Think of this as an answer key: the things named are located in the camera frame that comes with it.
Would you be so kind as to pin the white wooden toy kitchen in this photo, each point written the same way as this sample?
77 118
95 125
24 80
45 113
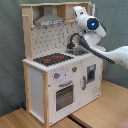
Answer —
40 84

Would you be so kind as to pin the black toy stovetop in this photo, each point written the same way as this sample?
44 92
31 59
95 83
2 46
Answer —
52 59

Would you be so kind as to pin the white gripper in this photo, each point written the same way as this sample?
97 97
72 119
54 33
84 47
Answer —
80 13

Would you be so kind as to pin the left red stove knob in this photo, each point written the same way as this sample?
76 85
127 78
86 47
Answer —
56 75

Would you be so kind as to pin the red stove knob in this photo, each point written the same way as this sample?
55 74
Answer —
56 75
74 69

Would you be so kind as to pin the grey toy range hood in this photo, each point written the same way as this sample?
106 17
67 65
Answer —
48 18

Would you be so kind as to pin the toy oven door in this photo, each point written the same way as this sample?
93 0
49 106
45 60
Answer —
65 95

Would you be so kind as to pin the white toy microwave door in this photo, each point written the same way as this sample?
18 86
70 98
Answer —
93 9

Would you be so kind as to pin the grey toy sink basin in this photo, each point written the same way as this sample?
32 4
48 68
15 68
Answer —
76 51

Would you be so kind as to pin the right red stove knob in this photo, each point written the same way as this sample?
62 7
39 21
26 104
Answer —
74 69

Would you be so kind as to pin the grey toy ice dispenser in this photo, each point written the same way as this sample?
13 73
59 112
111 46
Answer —
91 73

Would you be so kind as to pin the grey cabinet door handle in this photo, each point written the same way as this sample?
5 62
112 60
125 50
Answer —
84 83

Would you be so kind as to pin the black toy faucet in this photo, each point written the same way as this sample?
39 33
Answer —
71 45

